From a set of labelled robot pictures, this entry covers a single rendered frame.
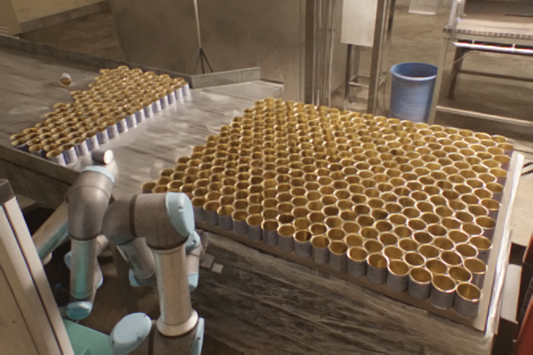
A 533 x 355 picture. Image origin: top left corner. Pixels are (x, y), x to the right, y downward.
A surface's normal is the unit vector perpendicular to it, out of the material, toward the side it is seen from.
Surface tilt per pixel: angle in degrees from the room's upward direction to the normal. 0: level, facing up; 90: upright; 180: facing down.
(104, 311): 0
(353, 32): 90
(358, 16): 90
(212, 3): 90
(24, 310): 90
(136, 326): 7
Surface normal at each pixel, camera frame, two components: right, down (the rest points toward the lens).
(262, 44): -0.50, 0.46
